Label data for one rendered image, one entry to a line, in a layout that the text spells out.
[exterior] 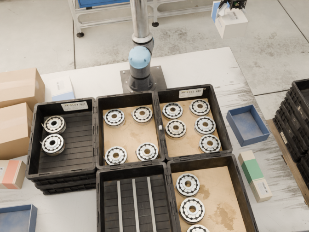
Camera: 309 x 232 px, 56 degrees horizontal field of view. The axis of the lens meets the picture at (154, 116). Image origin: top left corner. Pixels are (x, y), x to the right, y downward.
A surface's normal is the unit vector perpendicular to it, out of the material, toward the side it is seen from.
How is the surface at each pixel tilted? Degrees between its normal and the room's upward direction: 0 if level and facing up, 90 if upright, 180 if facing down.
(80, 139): 0
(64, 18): 0
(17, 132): 0
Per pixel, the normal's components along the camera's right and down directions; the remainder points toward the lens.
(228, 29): 0.18, 0.81
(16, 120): -0.02, -0.57
